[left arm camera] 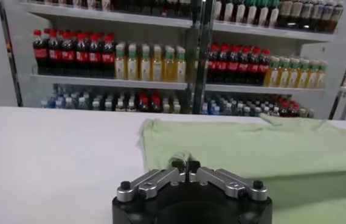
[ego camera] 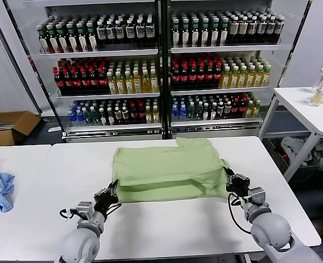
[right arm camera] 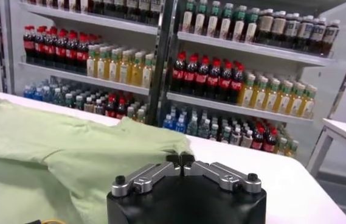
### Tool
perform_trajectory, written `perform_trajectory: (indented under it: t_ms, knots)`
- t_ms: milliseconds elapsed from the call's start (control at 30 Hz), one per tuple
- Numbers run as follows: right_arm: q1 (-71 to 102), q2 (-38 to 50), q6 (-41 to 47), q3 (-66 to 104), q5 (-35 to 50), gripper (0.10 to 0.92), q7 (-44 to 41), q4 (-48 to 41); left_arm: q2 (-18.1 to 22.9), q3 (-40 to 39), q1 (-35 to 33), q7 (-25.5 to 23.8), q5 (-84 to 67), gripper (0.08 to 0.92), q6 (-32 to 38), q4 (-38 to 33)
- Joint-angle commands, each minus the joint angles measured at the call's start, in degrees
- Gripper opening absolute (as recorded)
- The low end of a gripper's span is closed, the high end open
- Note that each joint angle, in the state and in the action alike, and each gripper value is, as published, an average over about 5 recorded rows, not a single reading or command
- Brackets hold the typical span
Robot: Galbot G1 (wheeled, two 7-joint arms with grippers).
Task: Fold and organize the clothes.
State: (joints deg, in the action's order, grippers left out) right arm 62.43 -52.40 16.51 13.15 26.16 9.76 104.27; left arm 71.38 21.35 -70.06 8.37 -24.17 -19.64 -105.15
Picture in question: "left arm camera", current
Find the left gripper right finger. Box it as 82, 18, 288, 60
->
187, 160, 268, 202

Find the white cooler shelf board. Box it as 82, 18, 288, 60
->
29, 74, 189, 91
20, 2, 193, 29
212, 21, 334, 43
204, 83, 325, 95

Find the open beverage cooler cabinet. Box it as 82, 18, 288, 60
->
0, 0, 346, 121

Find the cola bottle red cap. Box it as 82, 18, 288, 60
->
74, 32, 89, 77
279, 102, 291, 118
32, 29, 48, 75
60, 32, 75, 77
151, 96, 162, 113
206, 44, 219, 83
258, 48, 271, 86
217, 44, 229, 84
88, 33, 102, 77
247, 47, 260, 85
238, 46, 250, 85
227, 45, 240, 85
101, 33, 116, 79
138, 96, 150, 113
47, 30, 61, 76
289, 102, 300, 118

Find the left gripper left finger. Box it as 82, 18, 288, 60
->
116, 160, 189, 203

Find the dark drink bottle beige label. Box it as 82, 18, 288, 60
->
279, 0, 292, 29
291, 0, 303, 30

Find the dark drink bottle white label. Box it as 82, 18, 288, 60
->
320, 0, 334, 33
311, 0, 324, 32
330, 1, 345, 33
300, 0, 313, 30

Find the light green polo shirt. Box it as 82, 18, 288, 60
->
139, 113, 346, 224

